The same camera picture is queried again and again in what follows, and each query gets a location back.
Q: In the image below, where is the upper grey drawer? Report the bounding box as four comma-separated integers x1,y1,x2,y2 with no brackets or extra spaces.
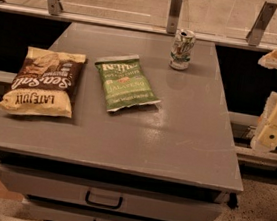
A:
0,163,221,221

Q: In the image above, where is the right metal railing bracket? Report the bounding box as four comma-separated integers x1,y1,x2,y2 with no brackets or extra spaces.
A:
246,1,277,46

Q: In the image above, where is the middle metal railing bracket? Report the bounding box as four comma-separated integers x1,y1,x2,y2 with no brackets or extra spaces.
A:
166,0,183,34

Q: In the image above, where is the green jalapeno chip bag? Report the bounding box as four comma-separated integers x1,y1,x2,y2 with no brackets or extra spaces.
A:
95,55,160,112

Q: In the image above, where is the brown sea salt chip bag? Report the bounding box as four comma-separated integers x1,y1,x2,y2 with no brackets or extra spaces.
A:
0,47,86,118

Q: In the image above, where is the white green soda can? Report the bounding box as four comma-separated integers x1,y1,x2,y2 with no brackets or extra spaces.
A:
169,29,196,70

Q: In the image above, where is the black upper drawer handle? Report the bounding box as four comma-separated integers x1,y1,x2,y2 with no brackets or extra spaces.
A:
84,191,124,210

